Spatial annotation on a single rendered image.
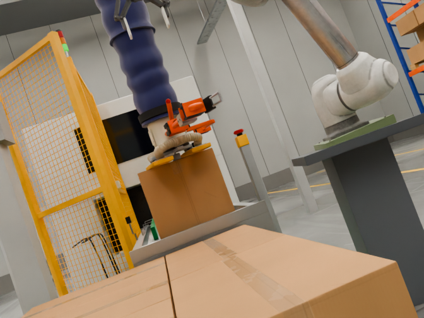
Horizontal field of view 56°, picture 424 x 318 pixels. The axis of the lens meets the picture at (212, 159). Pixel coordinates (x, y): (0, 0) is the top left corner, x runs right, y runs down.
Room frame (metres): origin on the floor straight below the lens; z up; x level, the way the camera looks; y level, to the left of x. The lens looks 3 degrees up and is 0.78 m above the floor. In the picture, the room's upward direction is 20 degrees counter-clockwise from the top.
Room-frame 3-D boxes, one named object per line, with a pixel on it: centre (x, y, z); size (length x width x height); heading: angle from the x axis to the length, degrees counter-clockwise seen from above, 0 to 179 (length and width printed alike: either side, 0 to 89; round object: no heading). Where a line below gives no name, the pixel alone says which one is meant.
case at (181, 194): (2.29, 0.22, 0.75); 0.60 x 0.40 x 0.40; 9
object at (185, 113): (1.40, 0.01, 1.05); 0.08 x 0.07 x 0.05; 16
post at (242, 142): (2.58, -0.22, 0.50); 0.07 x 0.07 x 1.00; 10
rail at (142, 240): (3.03, 0.69, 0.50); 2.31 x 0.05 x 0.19; 10
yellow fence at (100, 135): (3.61, 0.89, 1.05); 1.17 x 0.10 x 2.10; 10
